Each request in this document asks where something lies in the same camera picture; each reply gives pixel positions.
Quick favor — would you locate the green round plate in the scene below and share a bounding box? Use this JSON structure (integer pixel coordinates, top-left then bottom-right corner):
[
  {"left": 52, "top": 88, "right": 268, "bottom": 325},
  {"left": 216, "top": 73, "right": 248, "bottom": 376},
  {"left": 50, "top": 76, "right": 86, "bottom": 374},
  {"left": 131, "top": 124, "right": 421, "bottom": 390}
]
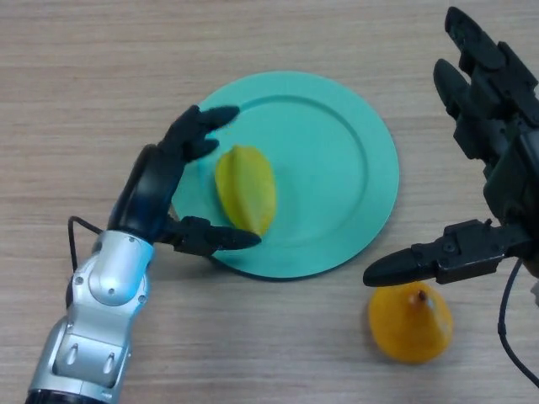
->
[{"left": 170, "top": 72, "right": 400, "bottom": 279}]

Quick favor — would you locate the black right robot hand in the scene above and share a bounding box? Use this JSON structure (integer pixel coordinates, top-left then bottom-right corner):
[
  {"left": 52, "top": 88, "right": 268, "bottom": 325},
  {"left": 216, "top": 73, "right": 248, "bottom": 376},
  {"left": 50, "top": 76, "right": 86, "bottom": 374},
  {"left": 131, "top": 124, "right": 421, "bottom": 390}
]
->
[{"left": 362, "top": 6, "right": 539, "bottom": 288}]

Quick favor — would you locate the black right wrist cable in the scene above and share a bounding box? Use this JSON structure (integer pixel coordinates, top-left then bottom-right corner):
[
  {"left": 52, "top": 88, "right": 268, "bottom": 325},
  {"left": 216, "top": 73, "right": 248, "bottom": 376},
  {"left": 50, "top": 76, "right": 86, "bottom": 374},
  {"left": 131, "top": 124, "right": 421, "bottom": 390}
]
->
[{"left": 496, "top": 257, "right": 539, "bottom": 382}]

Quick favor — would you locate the yellow starfruit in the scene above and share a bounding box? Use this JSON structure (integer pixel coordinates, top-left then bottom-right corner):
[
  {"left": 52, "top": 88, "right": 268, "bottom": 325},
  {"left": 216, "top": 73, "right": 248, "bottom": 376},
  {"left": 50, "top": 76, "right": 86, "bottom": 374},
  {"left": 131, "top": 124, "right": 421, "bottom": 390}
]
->
[{"left": 215, "top": 145, "right": 278, "bottom": 237}]

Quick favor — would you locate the orange pear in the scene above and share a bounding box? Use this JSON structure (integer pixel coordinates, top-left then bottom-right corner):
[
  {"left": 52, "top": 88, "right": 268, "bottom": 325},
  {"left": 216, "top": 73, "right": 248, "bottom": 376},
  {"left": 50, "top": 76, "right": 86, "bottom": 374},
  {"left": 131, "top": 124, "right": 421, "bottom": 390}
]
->
[{"left": 367, "top": 282, "right": 455, "bottom": 364}]

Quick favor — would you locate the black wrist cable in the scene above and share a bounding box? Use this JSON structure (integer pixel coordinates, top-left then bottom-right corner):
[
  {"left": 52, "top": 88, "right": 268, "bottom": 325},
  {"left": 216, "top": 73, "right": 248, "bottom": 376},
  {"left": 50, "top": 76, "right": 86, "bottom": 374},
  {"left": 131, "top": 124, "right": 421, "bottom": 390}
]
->
[
  {"left": 67, "top": 215, "right": 104, "bottom": 271},
  {"left": 496, "top": 257, "right": 539, "bottom": 382}
]

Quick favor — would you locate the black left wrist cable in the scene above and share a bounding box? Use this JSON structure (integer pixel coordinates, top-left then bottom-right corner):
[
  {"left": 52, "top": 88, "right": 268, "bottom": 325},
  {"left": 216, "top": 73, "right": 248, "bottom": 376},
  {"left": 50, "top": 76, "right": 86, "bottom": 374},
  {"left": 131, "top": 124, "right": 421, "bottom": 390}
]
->
[{"left": 67, "top": 215, "right": 104, "bottom": 271}]

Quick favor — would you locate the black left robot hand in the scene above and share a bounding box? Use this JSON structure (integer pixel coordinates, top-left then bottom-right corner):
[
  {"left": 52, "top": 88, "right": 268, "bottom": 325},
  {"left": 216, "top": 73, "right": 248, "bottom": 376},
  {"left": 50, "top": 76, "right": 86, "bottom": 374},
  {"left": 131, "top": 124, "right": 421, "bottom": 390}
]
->
[{"left": 107, "top": 104, "right": 263, "bottom": 257}]

